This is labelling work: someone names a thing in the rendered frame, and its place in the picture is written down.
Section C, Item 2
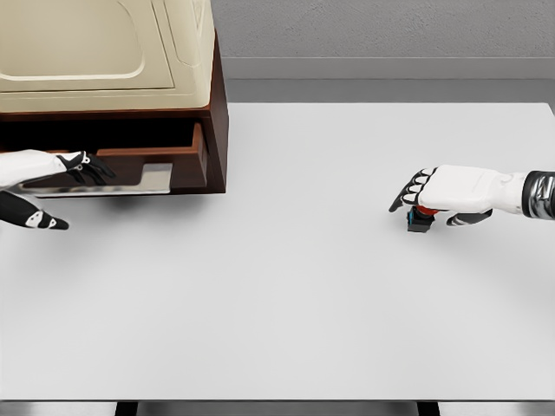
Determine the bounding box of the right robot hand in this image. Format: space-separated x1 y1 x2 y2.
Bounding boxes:
388 164 500 228

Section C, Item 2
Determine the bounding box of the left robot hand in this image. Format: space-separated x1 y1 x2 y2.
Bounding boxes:
0 148 117 231

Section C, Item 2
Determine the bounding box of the black switch with red button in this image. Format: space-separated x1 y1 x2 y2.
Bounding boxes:
406 205 437 234

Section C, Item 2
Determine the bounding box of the brown drawer with metal handle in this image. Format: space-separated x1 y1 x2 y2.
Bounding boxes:
0 122 211 198

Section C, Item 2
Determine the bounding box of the brown cabinet with cream top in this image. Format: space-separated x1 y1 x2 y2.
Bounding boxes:
0 0 231 198

